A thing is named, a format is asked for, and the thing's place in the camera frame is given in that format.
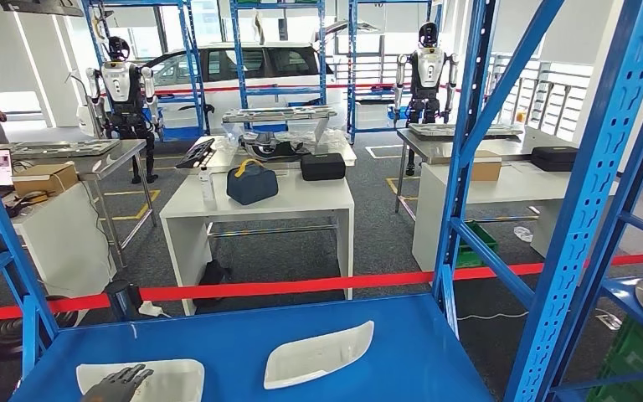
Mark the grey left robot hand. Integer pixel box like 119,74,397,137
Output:
80,364,155,402

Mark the white plastic car part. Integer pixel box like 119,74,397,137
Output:
263,320,375,390
75,358,206,402

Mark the blue metal shelf rack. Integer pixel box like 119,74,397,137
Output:
346,0,445,147
228,0,328,112
0,0,643,402
546,49,643,402
80,0,208,142

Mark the plastic wrapped black part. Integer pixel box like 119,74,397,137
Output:
221,128,356,165

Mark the white plug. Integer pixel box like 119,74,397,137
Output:
136,301,172,320

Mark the black round stool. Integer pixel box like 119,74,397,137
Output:
0,295,81,363

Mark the black bag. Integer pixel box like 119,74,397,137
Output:
193,259,234,309

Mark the white table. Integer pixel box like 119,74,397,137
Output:
159,168,356,317
0,183,117,298
411,161,620,273

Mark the red barrier tape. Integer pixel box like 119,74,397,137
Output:
152,81,467,95
0,250,643,325

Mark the cardboard box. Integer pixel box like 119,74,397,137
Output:
468,149,503,183
12,162,80,199

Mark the clear plastic bottle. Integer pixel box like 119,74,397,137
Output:
198,163,217,203

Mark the flat silver metal panel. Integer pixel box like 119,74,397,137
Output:
407,121,524,140
0,138,121,159

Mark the black slotted tray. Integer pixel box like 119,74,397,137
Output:
174,137,217,170

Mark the black hard case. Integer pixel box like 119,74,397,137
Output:
529,146,579,173
300,152,347,182

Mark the black white humanoid robot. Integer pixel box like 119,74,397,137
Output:
84,35,161,185
392,22,460,178

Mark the white car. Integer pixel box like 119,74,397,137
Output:
141,19,389,134

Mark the silver metal panel on stand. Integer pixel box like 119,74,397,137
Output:
221,106,338,146

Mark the green plastic crate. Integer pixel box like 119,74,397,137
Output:
454,219,500,269
586,316,643,402

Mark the white metal railing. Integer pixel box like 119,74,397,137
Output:
487,52,594,142

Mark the black stanchion post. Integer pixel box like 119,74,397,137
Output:
104,279,147,324

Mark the navy bag yellow handle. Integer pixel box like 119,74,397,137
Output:
225,159,280,207

